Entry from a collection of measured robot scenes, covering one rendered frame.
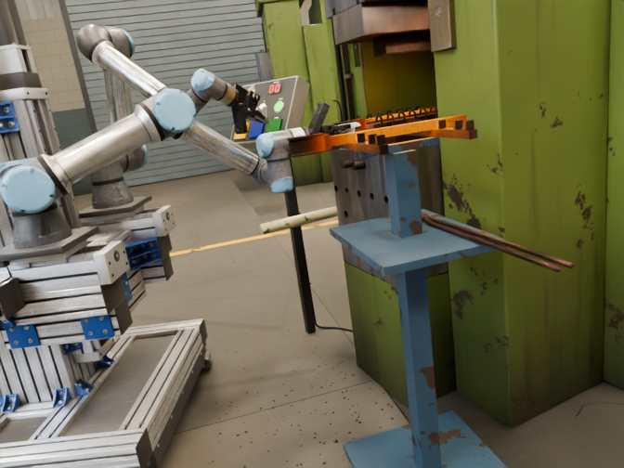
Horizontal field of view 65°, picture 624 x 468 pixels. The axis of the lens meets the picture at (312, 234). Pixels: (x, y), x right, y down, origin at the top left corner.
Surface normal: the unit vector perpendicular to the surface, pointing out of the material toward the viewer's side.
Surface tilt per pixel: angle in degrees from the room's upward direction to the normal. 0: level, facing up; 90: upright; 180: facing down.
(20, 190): 92
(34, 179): 92
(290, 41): 90
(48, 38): 90
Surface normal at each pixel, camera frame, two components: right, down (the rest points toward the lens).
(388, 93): 0.42, 0.18
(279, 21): 0.12, 0.25
